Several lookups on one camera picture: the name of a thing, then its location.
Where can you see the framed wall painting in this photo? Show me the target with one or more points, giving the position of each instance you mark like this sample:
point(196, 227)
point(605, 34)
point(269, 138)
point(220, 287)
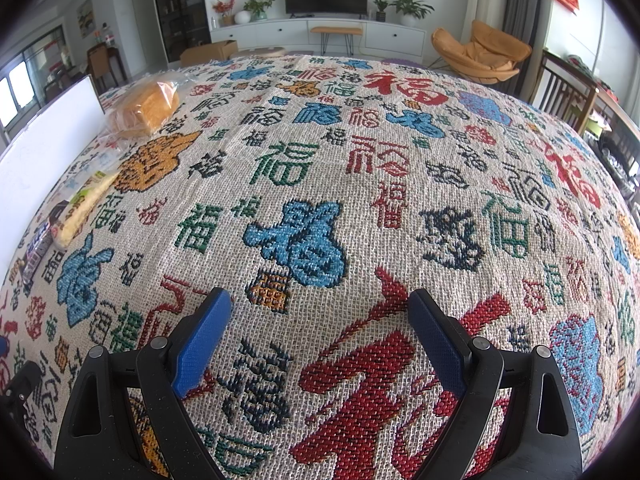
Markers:
point(86, 17)

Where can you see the white television cabinet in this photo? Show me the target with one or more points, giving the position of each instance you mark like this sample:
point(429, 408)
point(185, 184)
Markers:
point(400, 37)

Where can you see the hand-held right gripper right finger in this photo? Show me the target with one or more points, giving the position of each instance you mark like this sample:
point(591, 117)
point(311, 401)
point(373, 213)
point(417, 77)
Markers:
point(440, 345)

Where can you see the bread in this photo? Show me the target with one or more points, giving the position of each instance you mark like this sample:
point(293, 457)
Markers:
point(147, 105)

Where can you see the white board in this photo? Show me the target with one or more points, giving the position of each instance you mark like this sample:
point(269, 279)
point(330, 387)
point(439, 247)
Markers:
point(40, 150)

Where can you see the small potted plant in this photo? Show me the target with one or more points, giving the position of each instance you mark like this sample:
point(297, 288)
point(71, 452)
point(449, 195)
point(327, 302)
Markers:
point(381, 10)

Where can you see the wooden bench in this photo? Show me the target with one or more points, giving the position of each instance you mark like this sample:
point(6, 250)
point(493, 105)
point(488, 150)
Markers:
point(336, 31)

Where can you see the large leafy potted plant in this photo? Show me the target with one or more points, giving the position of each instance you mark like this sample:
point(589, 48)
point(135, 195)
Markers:
point(411, 7)

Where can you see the dark wooden chair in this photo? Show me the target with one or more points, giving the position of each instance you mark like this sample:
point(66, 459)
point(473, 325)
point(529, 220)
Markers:
point(565, 90)

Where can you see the long black clear snack packet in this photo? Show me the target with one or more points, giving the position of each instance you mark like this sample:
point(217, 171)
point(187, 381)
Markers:
point(42, 240)

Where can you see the grey curtain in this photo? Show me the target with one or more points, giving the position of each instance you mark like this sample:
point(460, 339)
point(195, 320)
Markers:
point(520, 10)

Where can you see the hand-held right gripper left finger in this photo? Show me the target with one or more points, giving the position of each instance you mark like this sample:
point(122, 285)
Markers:
point(200, 350)

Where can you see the red flowers in vase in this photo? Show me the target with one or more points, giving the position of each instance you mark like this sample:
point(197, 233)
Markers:
point(224, 10)

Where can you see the printed blanket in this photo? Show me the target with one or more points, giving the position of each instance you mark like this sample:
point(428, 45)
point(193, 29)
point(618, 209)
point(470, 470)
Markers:
point(325, 185)

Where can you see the orange lounge chair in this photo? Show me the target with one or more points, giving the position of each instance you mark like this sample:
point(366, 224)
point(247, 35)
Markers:
point(475, 55)

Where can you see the cardboard box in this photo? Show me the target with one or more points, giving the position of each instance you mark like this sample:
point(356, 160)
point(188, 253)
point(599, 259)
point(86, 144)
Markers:
point(210, 52)

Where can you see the brown dining chair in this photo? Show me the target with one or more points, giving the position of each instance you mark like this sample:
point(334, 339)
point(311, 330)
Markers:
point(106, 65)

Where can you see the yellow green snack packet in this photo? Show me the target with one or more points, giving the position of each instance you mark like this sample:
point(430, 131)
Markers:
point(85, 205)

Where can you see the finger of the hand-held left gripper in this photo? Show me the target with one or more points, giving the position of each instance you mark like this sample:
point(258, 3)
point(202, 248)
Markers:
point(22, 385)

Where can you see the clear plastic snack packet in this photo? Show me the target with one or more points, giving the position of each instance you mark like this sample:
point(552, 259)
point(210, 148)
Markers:
point(107, 155)

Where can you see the window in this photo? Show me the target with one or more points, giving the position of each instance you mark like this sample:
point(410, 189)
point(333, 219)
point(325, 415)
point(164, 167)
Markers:
point(25, 80)

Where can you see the black display cabinet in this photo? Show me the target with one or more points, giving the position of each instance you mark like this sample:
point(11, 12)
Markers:
point(180, 5)

